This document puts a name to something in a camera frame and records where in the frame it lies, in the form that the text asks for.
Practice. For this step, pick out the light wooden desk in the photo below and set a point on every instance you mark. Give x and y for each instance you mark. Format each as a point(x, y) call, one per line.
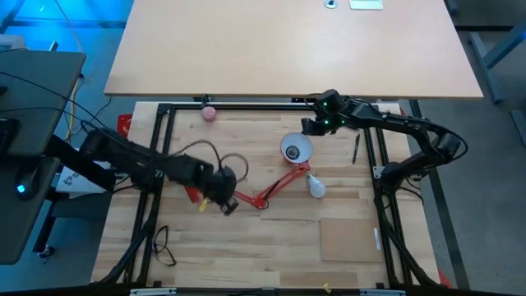
point(287, 49)

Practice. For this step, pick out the white lightbulb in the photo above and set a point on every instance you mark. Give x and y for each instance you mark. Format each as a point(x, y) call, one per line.
point(317, 188)

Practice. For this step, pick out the red corner clamp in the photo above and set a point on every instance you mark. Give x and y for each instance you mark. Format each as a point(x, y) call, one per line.
point(124, 125)

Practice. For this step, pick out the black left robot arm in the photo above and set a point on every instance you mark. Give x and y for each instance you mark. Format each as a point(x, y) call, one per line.
point(123, 152)

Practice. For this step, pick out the white printed paper sheet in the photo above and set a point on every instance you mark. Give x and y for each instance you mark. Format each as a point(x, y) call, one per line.
point(78, 184)

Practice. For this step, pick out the dark grey side desk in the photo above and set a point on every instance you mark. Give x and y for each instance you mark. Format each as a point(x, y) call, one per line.
point(41, 82)

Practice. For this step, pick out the grey metal desk leg frame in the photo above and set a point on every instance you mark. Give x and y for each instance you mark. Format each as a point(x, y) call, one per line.
point(487, 72)

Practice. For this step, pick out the silver metal bracket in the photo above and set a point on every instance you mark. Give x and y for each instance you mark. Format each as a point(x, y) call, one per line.
point(382, 292)
point(152, 292)

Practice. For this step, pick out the black keyboard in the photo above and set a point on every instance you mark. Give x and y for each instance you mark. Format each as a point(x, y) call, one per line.
point(7, 135)

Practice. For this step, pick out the yellow tape piece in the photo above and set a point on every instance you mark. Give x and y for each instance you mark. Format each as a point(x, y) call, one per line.
point(204, 205)

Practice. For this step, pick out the black table clamp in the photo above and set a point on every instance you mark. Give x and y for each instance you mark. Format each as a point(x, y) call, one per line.
point(204, 99)

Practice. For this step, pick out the black pen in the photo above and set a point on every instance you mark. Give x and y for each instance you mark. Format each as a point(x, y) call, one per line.
point(356, 149)

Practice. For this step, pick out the small white strip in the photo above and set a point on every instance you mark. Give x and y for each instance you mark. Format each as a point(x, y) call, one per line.
point(376, 238)

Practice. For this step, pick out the black desk leg with caster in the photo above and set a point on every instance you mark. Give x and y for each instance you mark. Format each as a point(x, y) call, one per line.
point(45, 230)

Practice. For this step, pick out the black aluminium rig frame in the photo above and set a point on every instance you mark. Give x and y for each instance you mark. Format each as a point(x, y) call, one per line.
point(164, 108)

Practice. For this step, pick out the black thin-framed glasses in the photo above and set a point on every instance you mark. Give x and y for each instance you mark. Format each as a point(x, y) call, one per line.
point(156, 246)

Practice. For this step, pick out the pink ball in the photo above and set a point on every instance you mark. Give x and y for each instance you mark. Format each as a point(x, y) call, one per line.
point(209, 113)

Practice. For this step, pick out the red desk lamp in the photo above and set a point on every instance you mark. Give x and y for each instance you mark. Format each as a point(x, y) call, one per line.
point(296, 141)

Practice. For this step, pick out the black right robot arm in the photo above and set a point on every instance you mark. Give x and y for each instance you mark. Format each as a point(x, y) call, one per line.
point(411, 127)

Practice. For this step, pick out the round metal desk grommet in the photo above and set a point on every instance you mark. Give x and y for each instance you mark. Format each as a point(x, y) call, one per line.
point(330, 4)

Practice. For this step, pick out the white rectangular desk plate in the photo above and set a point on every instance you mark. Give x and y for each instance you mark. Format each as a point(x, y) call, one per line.
point(365, 4)

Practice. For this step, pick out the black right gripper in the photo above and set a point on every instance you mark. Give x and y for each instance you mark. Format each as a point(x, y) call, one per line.
point(333, 117)

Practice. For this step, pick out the black computer mouse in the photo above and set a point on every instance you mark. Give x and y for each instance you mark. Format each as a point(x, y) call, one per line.
point(28, 181)

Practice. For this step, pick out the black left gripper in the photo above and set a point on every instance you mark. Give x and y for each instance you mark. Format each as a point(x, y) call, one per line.
point(222, 183)

